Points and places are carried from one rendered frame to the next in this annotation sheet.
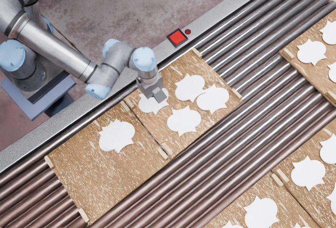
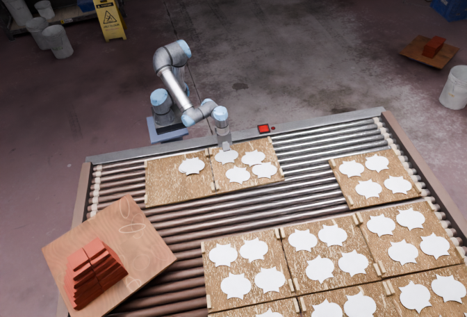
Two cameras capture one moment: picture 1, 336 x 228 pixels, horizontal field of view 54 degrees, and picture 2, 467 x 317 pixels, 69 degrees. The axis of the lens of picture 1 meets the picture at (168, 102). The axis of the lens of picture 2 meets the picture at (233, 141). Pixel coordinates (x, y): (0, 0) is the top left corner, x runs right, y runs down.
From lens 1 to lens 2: 0.95 m
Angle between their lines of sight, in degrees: 24
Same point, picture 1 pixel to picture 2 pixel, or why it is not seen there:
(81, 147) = (167, 165)
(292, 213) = (276, 260)
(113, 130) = (191, 162)
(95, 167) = (169, 178)
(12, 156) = (128, 155)
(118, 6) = (256, 119)
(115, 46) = (208, 101)
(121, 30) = not seen: hidden behind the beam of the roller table
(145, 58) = (219, 111)
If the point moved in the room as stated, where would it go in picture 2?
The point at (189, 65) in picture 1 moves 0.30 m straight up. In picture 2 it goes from (261, 146) to (260, 112)
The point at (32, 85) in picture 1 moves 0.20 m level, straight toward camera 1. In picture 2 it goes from (162, 121) to (168, 140)
